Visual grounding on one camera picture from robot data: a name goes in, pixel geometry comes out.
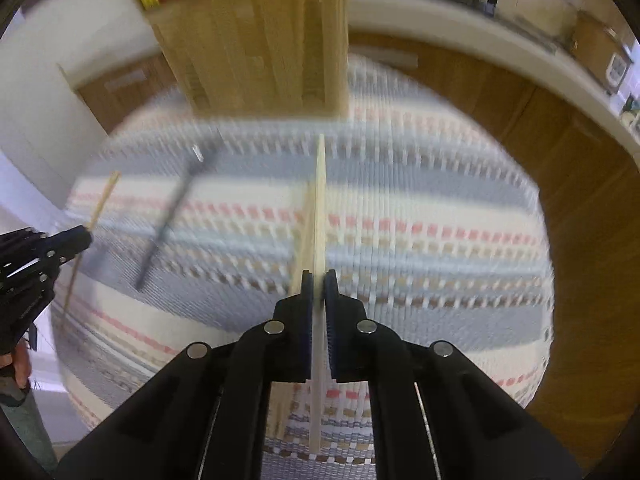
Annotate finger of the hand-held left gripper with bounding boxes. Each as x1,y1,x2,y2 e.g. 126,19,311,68
37,225,93,270
0,229,48,283

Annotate beige plastic utensil basket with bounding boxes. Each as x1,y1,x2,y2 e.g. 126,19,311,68
145,0,351,121

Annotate clear grey plastic spoon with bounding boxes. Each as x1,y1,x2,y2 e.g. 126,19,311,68
134,142,221,291

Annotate wooden chopstick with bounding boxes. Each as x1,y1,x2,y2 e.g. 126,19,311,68
309,134,328,458
62,171,122,311
270,182,317,443

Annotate beige rice cooker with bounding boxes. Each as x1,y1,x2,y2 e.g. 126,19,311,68
570,10,633,93

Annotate person's grey trouser leg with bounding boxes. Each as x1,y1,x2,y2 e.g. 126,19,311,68
0,390,58,473

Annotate person's left hand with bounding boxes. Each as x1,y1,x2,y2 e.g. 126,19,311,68
12,342,33,391

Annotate wooden base cabinets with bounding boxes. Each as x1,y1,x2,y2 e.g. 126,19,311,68
75,30,640,461

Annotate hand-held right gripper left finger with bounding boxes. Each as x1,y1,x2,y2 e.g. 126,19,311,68
55,270,321,480

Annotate white kitchen countertop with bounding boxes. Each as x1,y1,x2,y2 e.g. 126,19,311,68
145,0,640,161

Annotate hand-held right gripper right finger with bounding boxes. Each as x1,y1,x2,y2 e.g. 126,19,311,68
322,269,586,480

